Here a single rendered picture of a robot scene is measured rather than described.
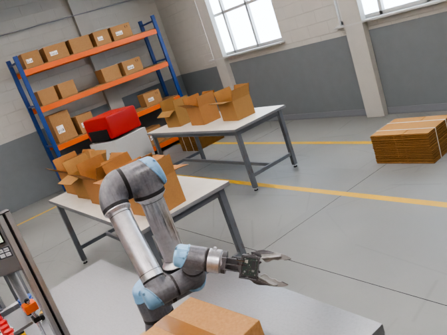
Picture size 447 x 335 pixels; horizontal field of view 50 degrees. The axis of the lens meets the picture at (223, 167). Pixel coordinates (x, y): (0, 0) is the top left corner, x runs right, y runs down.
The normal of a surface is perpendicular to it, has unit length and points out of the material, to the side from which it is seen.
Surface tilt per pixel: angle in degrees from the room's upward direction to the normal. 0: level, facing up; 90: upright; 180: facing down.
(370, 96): 90
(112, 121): 90
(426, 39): 90
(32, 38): 90
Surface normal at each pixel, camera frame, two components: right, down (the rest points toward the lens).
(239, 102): 0.52, 0.07
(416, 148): -0.71, 0.41
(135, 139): 0.71, -0.04
